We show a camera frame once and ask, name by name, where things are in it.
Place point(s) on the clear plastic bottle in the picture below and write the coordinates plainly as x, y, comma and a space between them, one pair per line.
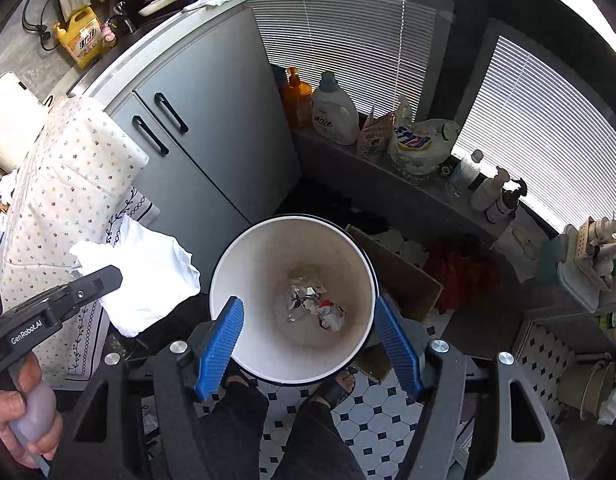
463, 172

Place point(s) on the black left slipper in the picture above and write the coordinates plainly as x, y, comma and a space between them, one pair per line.
237, 385

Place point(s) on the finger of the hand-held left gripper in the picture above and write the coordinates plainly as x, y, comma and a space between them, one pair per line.
100, 280

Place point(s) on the person's leg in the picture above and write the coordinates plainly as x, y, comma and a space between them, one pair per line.
318, 445
237, 435

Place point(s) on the floral printed tablecloth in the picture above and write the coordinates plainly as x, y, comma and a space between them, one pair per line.
57, 185

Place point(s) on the cream air fryer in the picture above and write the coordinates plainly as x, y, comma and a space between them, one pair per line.
10, 120

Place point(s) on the white pump bottle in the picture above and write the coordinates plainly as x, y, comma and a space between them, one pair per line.
488, 190

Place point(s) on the small pink bottle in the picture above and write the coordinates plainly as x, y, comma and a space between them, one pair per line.
109, 33

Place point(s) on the green pot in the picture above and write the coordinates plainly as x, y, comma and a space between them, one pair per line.
585, 390

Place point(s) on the brown cardboard box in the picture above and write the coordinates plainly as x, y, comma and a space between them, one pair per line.
403, 275

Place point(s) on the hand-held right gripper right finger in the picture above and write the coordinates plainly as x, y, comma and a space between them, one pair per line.
395, 345

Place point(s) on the white laundry detergent bottle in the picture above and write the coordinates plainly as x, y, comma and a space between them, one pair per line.
333, 115

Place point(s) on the black slipper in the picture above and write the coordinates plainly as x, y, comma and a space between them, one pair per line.
333, 390
237, 385

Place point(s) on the narrow window blind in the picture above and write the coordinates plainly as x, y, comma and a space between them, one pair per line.
338, 35

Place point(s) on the wide window blind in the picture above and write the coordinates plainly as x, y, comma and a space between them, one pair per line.
538, 120

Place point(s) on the orange pump bottle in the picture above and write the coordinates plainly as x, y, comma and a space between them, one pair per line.
297, 100

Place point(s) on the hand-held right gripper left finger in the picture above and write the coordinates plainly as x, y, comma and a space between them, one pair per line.
220, 345

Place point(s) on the person's right leg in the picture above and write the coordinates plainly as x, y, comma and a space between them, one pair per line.
318, 445

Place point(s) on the pink printed pouch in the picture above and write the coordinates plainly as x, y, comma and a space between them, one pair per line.
375, 137

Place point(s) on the red cloth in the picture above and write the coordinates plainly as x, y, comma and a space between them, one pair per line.
463, 270

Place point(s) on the yellow dish soap bottle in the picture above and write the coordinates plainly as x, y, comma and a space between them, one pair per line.
82, 40

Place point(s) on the white round waste bin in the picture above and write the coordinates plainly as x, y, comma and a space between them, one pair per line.
268, 260

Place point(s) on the grey kitchen cabinet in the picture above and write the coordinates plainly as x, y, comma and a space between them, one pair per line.
212, 110

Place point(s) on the black right slipper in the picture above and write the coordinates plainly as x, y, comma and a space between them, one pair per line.
333, 390

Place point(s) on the dark pump bottle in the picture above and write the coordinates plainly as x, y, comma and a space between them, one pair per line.
503, 205

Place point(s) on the person's left leg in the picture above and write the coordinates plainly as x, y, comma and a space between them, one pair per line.
237, 435

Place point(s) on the white printed refill bag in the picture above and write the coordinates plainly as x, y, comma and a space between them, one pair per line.
418, 145

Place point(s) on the white tissue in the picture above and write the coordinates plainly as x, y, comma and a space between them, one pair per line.
147, 280

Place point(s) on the person's left hand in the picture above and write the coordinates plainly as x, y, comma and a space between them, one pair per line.
2, 410

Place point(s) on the pile of crumpled scraps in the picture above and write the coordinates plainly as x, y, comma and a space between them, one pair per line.
315, 305

